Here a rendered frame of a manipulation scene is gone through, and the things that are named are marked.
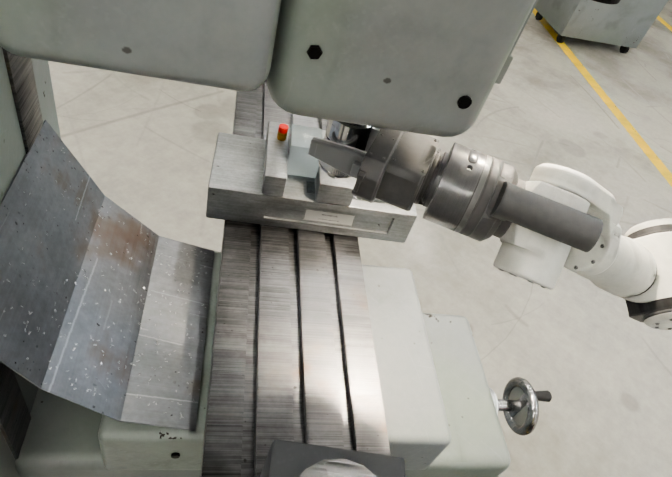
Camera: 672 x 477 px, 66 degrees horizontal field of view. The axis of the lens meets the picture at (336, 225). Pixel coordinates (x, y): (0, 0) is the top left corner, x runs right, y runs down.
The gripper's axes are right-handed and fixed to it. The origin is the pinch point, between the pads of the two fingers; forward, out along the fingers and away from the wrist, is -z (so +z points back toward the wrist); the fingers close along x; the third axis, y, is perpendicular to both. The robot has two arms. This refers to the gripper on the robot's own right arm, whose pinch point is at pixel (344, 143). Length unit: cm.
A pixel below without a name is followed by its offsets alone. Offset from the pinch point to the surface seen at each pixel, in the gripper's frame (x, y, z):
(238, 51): 16.1, -15.0, -6.0
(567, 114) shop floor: -310, 125, 88
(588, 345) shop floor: -111, 125, 100
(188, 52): 17.5, -14.3, -9.1
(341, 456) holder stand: 26.6, 11.9, 12.0
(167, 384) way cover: 16.5, 36.6, -11.7
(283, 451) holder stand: 28.4, 11.9, 7.3
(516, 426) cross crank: -19, 64, 48
